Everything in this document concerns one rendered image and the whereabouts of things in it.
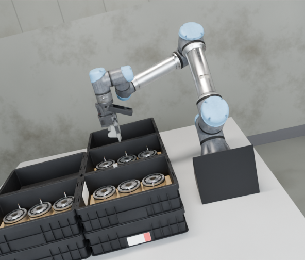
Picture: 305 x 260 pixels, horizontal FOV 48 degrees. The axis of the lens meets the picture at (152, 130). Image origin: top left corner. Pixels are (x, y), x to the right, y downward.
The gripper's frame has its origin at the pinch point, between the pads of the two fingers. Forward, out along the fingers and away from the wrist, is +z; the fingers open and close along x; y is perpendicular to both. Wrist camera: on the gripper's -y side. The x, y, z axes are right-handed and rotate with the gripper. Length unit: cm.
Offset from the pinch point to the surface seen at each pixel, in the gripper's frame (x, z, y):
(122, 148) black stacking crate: -8.5, 11.6, 1.4
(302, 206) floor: -31, 105, -108
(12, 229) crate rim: 50, 2, 44
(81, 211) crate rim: 49, 2, 18
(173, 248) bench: 57, 23, -12
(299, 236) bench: 68, 22, -56
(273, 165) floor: -97, 114, -116
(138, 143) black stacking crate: -8.7, 11.0, -7.3
